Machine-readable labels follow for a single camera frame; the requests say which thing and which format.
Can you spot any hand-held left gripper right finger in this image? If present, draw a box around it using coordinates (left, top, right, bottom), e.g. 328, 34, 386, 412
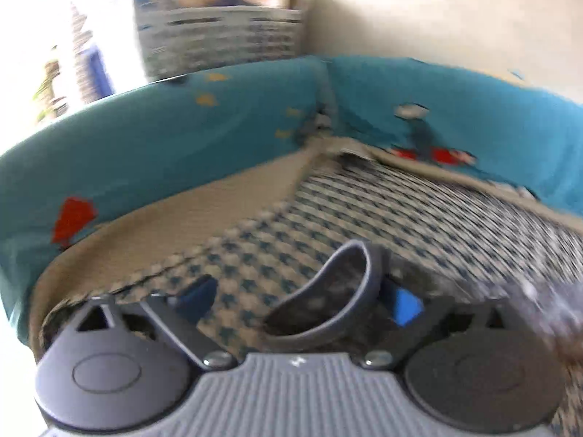
360, 277, 517, 371

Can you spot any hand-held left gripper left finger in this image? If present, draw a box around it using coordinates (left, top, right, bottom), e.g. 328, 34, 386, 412
75, 275, 238, 371

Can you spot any grey patterned fleece jacket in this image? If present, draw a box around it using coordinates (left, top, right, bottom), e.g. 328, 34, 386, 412
264, 241, 583, 374

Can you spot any houndstooth patterned mattress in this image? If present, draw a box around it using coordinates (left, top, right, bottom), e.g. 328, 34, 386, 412
27, 139, 583, 437

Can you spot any blue printed bed bumper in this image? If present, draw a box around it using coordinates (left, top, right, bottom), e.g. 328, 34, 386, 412
0, 55, 583, 342

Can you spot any white perforated plastic basket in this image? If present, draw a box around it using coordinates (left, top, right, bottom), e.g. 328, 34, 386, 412
116, 0, 306, 80

